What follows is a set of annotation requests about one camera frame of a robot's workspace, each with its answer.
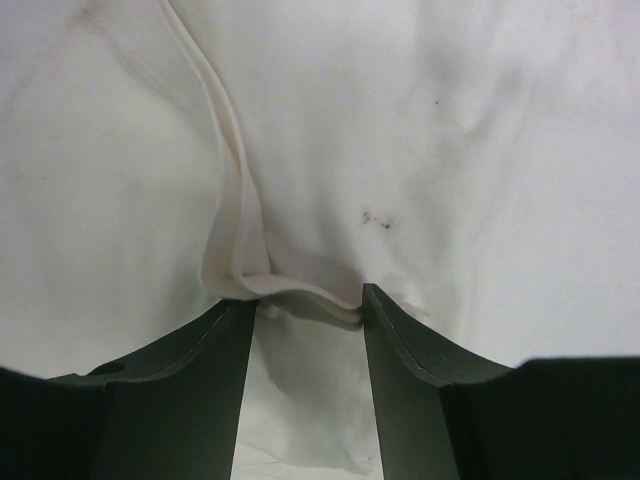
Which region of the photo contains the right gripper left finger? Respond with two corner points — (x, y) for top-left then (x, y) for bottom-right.
(1, 301), (256, 479)

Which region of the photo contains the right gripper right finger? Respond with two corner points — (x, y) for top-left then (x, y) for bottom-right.
(362, 284), (639, 479)

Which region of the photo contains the white t shirt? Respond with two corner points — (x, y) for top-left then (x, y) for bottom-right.
(1, 1), (639, 479)

